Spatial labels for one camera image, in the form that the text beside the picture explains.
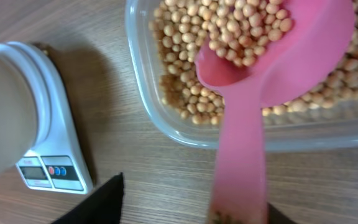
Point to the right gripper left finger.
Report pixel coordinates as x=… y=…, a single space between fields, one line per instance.
x=104 y=206

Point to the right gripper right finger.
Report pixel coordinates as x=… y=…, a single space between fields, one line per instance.
x=277 y=217

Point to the pink measuring scoop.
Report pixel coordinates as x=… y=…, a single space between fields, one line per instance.
x=291 y=67

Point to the white digital kitchen scale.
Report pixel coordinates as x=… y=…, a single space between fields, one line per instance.
x=55 y=163

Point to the white bowl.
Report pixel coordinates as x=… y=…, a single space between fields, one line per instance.
x=18 y=116

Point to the soybeans in scoop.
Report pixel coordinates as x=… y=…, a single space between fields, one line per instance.
x=240 y=30

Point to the clear plastic container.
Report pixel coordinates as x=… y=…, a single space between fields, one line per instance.
x=336 y=127

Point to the yellow soybeans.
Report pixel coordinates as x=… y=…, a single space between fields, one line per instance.
x=180 y=27

